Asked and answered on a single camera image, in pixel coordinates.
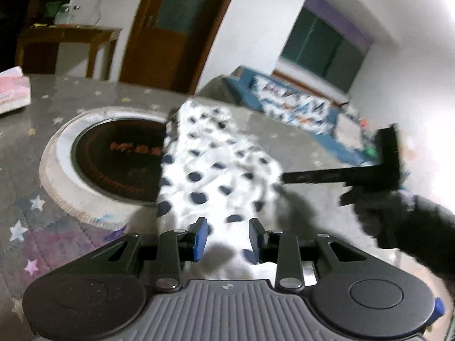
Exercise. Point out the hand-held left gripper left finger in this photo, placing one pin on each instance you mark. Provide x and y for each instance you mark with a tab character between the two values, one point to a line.
200	240

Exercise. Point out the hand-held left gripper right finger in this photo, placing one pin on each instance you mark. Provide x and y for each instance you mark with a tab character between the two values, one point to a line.
253	238

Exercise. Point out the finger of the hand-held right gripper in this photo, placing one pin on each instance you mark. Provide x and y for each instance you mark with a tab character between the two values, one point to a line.
320	177

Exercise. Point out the white polka dot garment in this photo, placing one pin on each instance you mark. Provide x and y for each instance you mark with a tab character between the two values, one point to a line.
213	156

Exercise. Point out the person's right forearm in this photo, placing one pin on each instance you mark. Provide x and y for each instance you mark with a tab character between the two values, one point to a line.
435	234

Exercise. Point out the person's right hand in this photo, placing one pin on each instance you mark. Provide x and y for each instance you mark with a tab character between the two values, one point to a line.
385	216

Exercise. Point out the printed blanket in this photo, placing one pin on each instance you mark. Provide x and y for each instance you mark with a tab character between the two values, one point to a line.
295	104

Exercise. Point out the round black cooktop plate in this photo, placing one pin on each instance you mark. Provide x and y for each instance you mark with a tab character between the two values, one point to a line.
117	163

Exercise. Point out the blue sofa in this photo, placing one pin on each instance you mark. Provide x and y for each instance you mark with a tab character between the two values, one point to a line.
241	92

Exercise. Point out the dark window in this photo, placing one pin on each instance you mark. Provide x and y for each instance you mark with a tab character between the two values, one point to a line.
320	49

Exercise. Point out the purple curtain valance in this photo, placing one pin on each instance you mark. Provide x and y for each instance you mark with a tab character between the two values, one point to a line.
337	17

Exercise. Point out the round table heater opening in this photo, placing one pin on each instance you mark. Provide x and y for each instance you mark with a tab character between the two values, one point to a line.
57	163

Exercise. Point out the grey star print tablecloth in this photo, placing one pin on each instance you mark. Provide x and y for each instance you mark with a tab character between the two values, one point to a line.
32	184

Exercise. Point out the brown wooden door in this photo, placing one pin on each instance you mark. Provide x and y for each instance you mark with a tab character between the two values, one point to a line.
160	49

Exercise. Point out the pink tissue pack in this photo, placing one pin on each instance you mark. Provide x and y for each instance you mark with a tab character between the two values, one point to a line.
12	90

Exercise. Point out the wooden side table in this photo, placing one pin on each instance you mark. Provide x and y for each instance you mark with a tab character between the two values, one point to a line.
71	33

